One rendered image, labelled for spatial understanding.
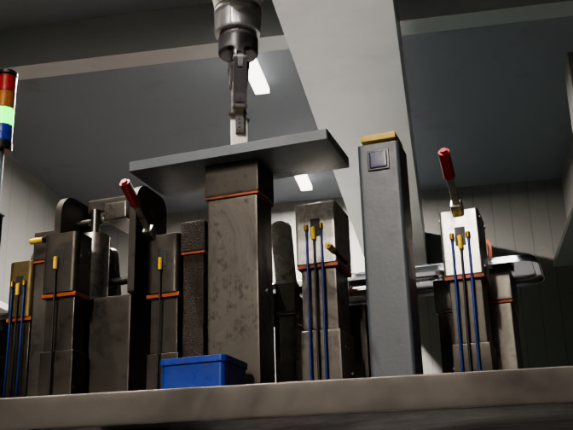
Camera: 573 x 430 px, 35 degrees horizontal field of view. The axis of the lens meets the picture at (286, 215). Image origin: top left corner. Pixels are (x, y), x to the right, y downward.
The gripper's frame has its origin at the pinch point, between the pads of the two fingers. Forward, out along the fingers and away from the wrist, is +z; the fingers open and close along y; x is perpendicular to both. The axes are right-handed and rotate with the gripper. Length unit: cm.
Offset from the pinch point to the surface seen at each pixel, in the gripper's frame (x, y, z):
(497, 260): -47, 4, 22
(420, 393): -17, -50, 54
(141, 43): 46, 436, -270
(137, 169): 18.0, 0.2, 6.6
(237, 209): 0.6, -4.2, 15.5
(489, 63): -236, 499, -296
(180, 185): 10.6, 7.6, 6.7
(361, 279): -23.8, 14.9, 22.6
